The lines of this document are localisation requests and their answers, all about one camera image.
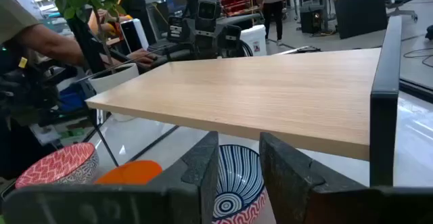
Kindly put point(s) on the person's hand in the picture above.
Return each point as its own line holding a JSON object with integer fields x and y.
{"x": 142, "y": 57}

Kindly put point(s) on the white bin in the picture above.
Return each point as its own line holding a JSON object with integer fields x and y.
{"x": 253, "y": 38}

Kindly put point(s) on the grey laptop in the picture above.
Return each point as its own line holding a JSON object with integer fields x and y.
{"x": 162, "y": 45}

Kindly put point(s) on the orange bowl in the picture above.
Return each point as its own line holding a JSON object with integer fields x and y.
{"x": 132, "y": 173}

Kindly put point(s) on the red leaf pattern bowl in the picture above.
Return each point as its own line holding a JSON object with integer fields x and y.
{"x": 54, "y": 164}

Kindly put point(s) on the person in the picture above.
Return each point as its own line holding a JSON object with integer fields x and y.
{"x": 272, "y": 14}
{"x": 13, "y": 17}

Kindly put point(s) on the black box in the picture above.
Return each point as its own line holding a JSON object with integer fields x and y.
{"x": 309, "y": 21}

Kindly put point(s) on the black panel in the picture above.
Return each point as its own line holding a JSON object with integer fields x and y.
{"x": 360, "y": 14}

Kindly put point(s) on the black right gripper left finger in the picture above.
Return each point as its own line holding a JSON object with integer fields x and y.
{"x": 189, "y": 200}

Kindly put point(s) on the white framed black screen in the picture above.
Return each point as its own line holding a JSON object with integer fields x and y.
{"x": 130, "y": 36}

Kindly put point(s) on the potted green plant white pot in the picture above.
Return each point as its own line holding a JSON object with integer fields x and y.
{"x": 115, "y": 78}

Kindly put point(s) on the blue striped bowl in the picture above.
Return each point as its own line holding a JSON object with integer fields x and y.
{"x": 238, "y": 183}

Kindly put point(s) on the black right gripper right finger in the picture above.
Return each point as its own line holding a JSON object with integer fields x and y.
{"x": 297, "y": 197}

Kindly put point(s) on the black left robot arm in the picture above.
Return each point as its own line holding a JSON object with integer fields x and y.
{"x": 230, "y": 38}

